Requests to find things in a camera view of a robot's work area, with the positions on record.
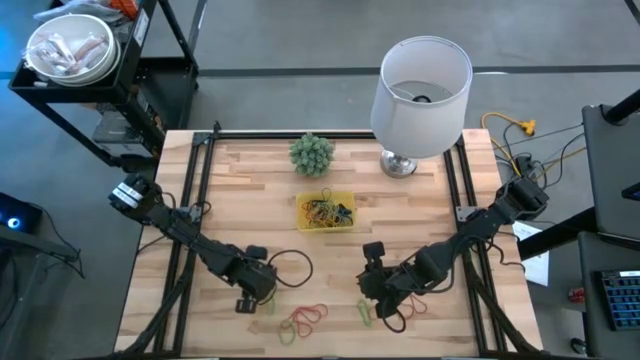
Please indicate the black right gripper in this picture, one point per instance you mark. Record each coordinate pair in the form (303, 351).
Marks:
(395, 280)

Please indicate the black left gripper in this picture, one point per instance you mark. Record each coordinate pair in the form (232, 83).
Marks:
(250, 280)

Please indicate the green rubber band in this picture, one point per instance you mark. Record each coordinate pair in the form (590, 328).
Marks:
(270, 306)
(281, 334)
(364, 317)

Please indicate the yellow rubber band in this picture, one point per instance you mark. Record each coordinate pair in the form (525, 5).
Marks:
(320, 221)

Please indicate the large thin black rubber band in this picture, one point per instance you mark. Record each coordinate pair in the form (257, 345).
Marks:
(326, 190)

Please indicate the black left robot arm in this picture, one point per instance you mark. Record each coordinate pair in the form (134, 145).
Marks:
(185, 232)

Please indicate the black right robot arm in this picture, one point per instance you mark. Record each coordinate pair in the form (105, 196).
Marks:
(480, 225)

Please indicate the yellow plastic bin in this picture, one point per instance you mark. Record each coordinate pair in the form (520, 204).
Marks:
(301, 225)

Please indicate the thick black rubber band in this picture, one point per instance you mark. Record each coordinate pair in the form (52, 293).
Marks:
(345, 212)

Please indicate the green artificial succulent ball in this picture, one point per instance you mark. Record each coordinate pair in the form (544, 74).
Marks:
(311, 155)

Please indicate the white shade table lamp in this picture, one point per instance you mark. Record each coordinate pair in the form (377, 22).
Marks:
(415, 125)

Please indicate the white paper sheet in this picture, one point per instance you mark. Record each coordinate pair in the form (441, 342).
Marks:
(536, 265)

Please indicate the black metal bar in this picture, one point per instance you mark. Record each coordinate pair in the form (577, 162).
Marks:
(555, 235)

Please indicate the black power adapter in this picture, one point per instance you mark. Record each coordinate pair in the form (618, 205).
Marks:
(524, 162)

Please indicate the small red object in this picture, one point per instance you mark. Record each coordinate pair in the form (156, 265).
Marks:
(576, 295)

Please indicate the black equipment box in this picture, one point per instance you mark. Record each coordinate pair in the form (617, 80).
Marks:
(117, 131)

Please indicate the black utility cart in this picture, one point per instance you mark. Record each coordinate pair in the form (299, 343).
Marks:
(165, 85)

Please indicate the black keyboard desk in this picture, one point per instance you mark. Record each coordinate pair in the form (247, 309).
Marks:
(592, 310)

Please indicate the keyboard with coloured keys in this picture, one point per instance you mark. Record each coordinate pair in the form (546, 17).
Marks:
(622, 300)

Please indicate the black computer with blue light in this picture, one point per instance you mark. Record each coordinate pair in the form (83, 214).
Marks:
(15, 215)

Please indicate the white bowl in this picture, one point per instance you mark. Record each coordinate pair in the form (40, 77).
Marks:
(72, 25)
(115, 62)

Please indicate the plastic wrapped snack pack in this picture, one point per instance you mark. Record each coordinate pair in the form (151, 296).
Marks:
(90, 46)
(47, 52)

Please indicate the orange packet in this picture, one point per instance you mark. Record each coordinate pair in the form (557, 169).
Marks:
(124, 5)

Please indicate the black pole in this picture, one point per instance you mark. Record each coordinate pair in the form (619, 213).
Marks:
(622, 106)

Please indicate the clear plastic bag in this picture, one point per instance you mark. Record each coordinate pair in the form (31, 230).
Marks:
(75, 10)

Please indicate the black aluminium extrusion frame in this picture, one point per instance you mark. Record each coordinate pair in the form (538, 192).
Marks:
(300, 135)

